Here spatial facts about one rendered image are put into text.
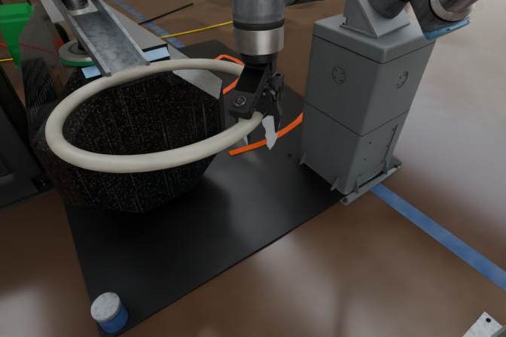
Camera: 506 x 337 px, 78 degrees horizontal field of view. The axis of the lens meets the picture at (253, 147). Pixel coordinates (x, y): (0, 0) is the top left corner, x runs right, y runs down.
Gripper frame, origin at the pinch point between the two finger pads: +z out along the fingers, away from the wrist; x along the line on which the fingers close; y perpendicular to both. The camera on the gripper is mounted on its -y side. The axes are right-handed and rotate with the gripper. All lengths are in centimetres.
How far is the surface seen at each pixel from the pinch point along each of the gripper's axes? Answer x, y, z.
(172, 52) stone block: 57, 53, 3
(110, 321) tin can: 52, -21, 78
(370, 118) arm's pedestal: -23, 81, 36
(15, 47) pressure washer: 254, 113, 38
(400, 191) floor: -47, 97, 88
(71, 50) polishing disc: 83, 29, -3
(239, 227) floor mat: 27, 40, 85
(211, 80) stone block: 48, 67, 21
